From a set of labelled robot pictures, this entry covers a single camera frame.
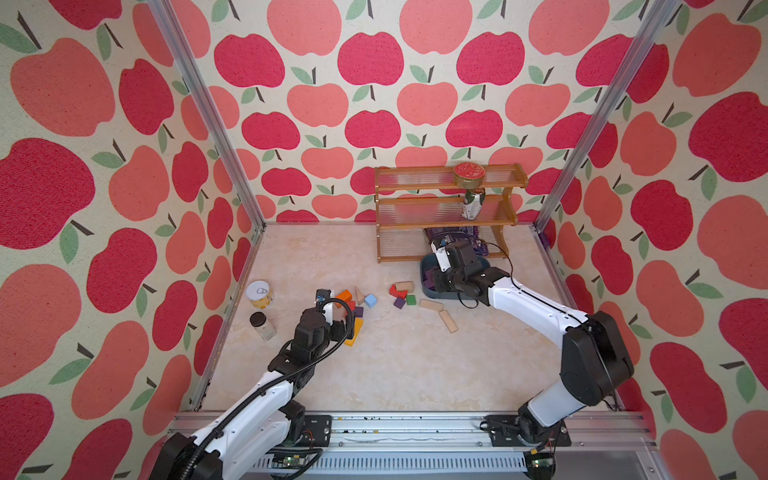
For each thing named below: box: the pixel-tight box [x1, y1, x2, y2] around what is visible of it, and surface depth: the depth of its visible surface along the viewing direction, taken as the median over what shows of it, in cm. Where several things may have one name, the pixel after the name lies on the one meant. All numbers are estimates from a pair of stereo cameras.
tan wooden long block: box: [438, 309, 459, 334], surface depth 95 cm
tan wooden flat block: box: [419, 298, 444, 310], surface depth 100 cm
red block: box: [389, 284, 408, 300], surface depth 101 cm
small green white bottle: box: [461, 188, 486, 220], surface depth 98 cm
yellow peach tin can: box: [246, 280, 273, 309], surface depth 97 cm
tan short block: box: [395, 281, 415, 293], surface depth 102 cm
